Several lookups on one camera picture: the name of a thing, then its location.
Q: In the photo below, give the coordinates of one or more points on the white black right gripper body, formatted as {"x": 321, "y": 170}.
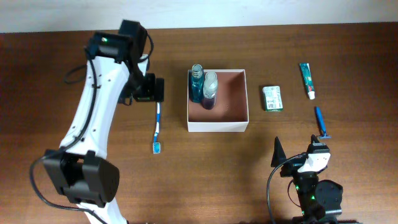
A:
{"x": 291, "y": 167}

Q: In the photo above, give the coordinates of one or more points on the green toothpaste tube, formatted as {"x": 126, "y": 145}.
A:
{"x": 307, "y": 77}

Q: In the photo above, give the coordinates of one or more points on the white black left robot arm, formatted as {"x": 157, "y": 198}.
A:
{"x": 116, "y": 73}

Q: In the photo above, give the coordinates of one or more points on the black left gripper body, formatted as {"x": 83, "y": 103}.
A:
{"x": 140, "y": 86}

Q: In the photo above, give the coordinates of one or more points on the blue disposable razor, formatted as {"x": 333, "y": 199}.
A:
{"x": 323, "y": 132}

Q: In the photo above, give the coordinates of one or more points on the clear foaming soap pump bottle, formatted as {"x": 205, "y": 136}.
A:
{"x": 210, "y": 88}

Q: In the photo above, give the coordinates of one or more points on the green white soap box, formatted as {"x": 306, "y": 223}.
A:
{"x": 272, "y": 98}

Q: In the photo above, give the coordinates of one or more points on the blue Listerine mouthwash bottle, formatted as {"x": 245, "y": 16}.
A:
{"x": 196, "y": 83}

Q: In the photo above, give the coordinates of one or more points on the blue white toothbrush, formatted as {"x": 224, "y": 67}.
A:
{"x": 156, "y": 147}

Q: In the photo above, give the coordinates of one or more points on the pink white open box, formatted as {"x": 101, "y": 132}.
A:
{"x": 231, "y": 111}

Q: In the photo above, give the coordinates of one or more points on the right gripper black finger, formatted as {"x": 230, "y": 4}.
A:
{"x": 278, "y": 156}
{"x": 315, "y": 141}

